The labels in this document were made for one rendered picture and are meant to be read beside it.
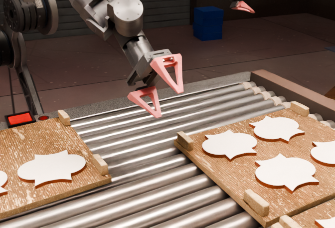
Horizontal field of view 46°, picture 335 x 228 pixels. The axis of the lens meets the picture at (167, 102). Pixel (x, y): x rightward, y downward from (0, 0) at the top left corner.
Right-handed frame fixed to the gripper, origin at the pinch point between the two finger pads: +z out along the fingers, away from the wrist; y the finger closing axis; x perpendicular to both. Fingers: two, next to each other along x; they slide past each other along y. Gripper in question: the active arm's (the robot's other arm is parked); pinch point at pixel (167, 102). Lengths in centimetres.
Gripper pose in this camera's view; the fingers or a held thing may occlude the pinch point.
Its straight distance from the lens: 78.4
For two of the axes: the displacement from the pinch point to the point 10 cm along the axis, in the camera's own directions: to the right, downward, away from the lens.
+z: 4.7, 8.3, -2.9
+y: 4.5, -5.1, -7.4
